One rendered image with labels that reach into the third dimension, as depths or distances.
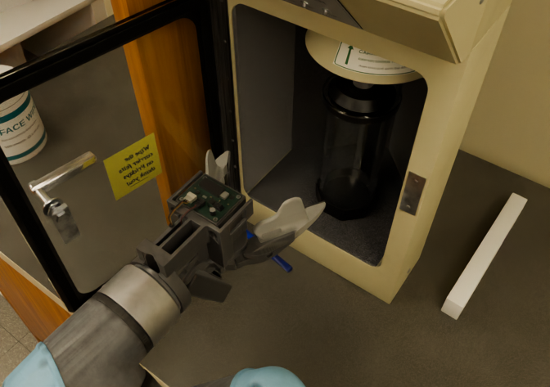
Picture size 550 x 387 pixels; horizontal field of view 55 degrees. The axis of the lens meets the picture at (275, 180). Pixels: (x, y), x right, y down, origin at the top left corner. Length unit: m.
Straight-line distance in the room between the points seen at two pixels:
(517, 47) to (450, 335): 0.50
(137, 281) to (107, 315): 0.04
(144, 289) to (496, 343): 0.57
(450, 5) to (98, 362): 0.39
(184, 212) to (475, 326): 0.53
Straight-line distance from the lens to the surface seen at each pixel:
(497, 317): 0.92
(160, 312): 0.51
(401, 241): 0.75
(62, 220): 0.68
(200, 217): 0.52
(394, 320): 0.87
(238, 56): 0.71
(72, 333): 0.50
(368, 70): 0.63
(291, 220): 0.58
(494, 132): 1.13
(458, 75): 0.55
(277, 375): 0.41
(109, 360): 0.50
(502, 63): 1.05
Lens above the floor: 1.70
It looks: 48 degrees down
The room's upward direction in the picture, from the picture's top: straight up
